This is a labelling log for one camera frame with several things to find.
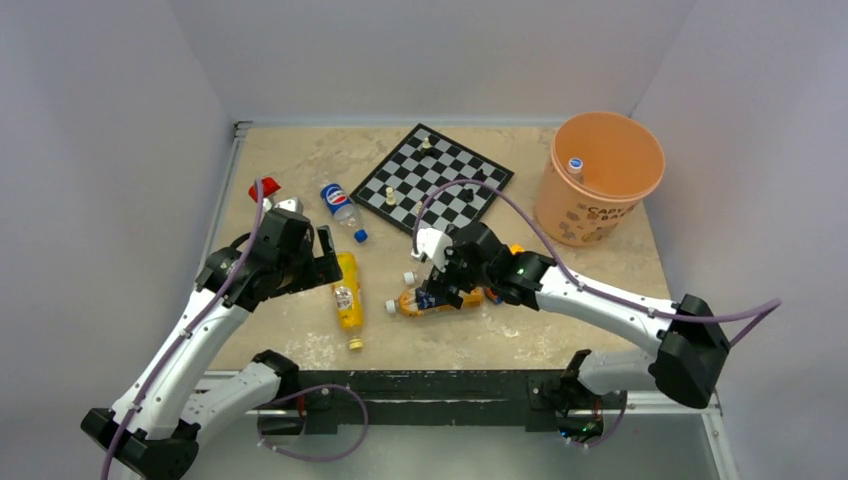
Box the orange drink bottle blue label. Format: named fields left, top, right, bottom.
left=385, top=287, right=484, bottom=318

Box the clear bottle white blue label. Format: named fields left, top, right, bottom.
left=566, top=157, right=585, bottom=185

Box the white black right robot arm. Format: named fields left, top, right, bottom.
left=412, top=223, right=731, bottom=409

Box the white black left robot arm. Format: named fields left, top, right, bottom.
left=81, top=208, right=342, bottom=479

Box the orange plastic bin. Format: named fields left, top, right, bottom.
left=533, top=112, right=666, bottom=247

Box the clear empty plastic bottle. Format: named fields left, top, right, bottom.
left=403, top=266, right=431, bottom=287

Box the yellow juice bottle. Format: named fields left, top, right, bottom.
left=332, top=252, right=364, bottom=351

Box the orange blue toy car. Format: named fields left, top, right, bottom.
left=482, top=288, right=503, bottom=305

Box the red toy block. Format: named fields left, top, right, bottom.
left=248, top=176, right=280, bottom=203

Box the blue pepsi bottle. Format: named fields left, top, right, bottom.
left=320, top=182, right=368, bottom=243

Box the white chess piece left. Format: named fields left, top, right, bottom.
left=385, top=187, right=397, bottom=206

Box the black white chessboard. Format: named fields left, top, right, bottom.
left=350, top=124, right=514, bottom=235

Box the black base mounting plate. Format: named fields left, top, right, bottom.
left=257, top=369, right=627, bottom=438

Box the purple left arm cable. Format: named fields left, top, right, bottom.
left=100, top=177, right=268, bottom=480

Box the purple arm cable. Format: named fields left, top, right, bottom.
left=100, top=177, right=268, bottom=480
left=410, top=178, right=783, bottom=347

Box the aluminium table frame rail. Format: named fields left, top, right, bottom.
left=198, top=120, right=254, bottom=271

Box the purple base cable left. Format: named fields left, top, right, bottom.
left=256, top=384, right=370, bottom=464

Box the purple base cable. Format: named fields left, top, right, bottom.
left=563, top=394, right=627, bottom=450
left=256, top=384, right=370, bottom=464

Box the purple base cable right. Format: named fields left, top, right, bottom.
left=563, top=394, right=627, bottom=450

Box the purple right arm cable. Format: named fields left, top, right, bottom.
left=410, top=178, right=783, bottom=347

